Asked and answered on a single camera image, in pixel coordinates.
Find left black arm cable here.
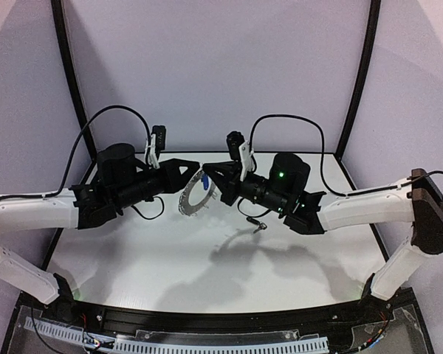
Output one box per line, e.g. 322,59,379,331
0,105,152,202

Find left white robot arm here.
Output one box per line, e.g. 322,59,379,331
0,143,200,305

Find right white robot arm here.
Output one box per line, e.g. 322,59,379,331
202,153,443,302

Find black frame post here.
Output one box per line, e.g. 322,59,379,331
334,0,382,161
50,0,99,159

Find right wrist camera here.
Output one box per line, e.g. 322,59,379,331
226,131,245,161

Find right black frame post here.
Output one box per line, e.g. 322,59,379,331
334,0,382,161

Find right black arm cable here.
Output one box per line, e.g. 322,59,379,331
249,114,443,229

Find black front frame rail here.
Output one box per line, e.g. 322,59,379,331
72,302,366,334

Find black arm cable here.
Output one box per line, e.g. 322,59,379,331
0,105,152,202
249,114,443,229

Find metal ring plate with keyrings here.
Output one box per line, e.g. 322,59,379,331
178,170,216,216

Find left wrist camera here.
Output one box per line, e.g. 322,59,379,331
151,125,167,150

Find key with black tag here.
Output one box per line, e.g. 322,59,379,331
246,217,267,234

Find key with blue tag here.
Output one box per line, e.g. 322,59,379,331
201,175,209,190

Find left black frame post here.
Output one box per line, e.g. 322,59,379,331
50,0,99,159

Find white slotted cable duct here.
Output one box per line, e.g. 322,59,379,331
19,316,329,354

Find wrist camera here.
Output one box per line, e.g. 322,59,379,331
226,131,245,161
151,125,167,150

